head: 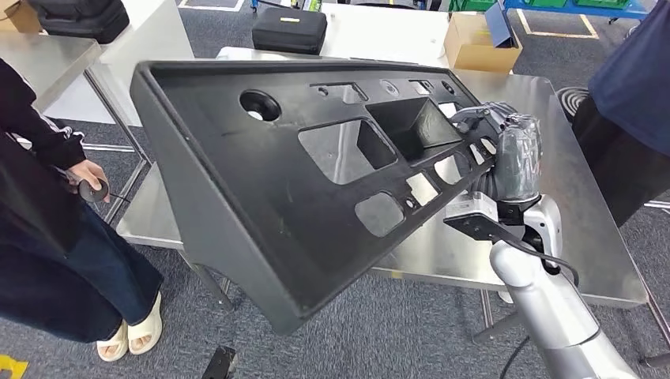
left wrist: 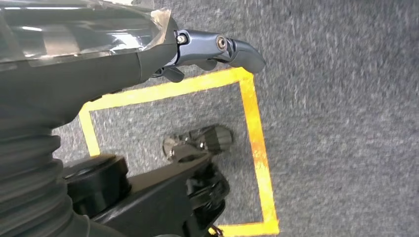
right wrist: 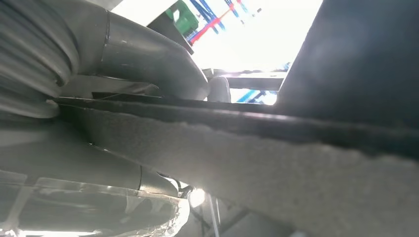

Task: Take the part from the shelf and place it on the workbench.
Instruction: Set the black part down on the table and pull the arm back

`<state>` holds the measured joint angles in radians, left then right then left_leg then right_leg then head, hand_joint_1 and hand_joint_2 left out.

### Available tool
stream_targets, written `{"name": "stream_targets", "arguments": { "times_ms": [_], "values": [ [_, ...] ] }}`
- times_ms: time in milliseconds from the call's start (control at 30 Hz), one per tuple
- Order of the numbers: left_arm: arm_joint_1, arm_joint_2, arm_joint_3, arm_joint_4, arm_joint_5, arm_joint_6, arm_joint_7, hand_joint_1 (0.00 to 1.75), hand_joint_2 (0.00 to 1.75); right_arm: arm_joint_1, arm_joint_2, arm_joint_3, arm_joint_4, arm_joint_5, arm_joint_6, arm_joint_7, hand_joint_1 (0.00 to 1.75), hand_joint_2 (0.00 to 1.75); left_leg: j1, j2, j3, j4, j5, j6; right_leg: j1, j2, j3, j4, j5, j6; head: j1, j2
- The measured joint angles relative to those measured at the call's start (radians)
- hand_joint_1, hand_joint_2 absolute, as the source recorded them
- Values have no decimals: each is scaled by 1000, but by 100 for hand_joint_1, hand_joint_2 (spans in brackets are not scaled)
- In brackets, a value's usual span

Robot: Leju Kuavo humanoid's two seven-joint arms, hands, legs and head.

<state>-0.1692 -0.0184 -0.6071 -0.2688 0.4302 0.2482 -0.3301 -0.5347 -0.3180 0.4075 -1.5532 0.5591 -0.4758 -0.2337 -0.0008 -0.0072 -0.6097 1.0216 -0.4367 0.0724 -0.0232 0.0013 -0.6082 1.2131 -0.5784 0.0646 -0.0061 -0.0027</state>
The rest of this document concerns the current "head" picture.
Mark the person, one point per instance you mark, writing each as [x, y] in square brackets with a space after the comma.
[633, 78]
[42, 235]

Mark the green plastic crate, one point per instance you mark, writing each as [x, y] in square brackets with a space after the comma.
[544, 3]
[471, 5]
[602, 3]

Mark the steel workbench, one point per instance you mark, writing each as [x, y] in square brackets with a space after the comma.
[576, 183]

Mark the black plastic panel part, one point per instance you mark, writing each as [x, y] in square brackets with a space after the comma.
[235, 209]

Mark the blue tablet folder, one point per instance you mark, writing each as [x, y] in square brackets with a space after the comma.
[500, 26]

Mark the person's hand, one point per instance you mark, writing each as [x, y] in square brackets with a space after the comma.
[86, 170]

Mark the white table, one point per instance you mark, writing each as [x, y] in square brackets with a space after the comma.
[382, 31]

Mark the blue metal cart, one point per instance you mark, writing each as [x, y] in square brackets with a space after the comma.
[576, 13]

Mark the white desk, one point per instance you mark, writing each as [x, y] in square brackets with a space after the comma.
[152, 31]

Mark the black round controller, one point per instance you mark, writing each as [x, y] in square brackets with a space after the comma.
[93, 192]

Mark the steel side table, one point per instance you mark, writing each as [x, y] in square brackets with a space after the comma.
[42, 63]

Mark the cardboard box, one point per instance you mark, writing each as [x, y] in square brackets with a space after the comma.
[471, 49]
[21, 18]

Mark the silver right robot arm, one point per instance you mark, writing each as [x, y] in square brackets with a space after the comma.
[549, 308]

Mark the yellow floor tape piece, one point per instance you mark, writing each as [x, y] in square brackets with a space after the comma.
[10, 366]

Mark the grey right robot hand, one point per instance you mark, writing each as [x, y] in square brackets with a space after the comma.
[518, 162]

